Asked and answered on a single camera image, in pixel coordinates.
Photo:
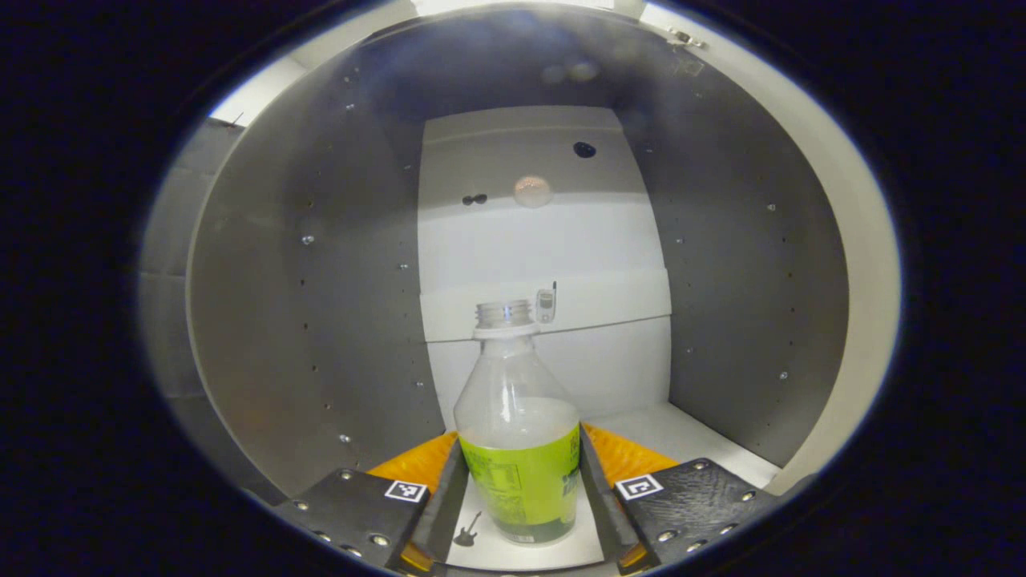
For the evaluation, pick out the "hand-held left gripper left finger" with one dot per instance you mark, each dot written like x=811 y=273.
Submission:
x=445 y=513

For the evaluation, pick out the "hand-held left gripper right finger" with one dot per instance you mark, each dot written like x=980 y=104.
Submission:
x=597 y=497

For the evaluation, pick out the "clear bottle with green label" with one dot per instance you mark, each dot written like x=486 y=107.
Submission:
x=521 y=449

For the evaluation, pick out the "dark grey cabinet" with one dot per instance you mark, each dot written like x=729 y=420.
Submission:
x=321 y=280

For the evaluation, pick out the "white cabinet shelf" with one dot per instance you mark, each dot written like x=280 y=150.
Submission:
x=689 y=437

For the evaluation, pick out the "metal door hinge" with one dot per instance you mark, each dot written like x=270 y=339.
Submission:
x=687 y=38

